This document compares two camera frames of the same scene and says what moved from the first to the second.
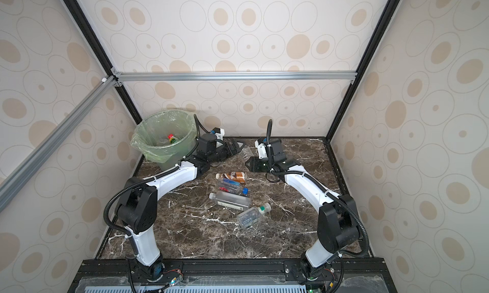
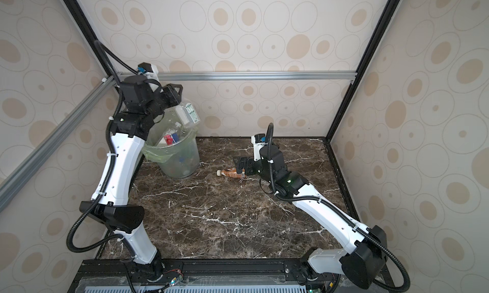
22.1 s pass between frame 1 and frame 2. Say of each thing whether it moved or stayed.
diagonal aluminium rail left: stayed
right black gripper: moved
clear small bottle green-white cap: moved
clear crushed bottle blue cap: moved
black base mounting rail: stayed
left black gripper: moved
